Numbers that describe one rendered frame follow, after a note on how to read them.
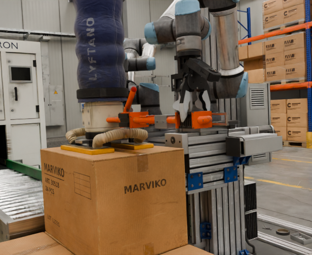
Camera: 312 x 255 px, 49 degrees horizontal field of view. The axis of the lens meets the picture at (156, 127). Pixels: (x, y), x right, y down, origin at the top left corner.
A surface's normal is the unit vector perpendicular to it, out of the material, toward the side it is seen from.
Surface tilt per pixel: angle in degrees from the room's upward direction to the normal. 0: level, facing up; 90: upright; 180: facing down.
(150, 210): 90
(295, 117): 87
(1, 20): 90
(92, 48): 73
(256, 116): 90
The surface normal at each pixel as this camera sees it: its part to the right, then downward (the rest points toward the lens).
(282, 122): -0.81, 0.11
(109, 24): 0.42, -0.22
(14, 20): 0.54, 0.02
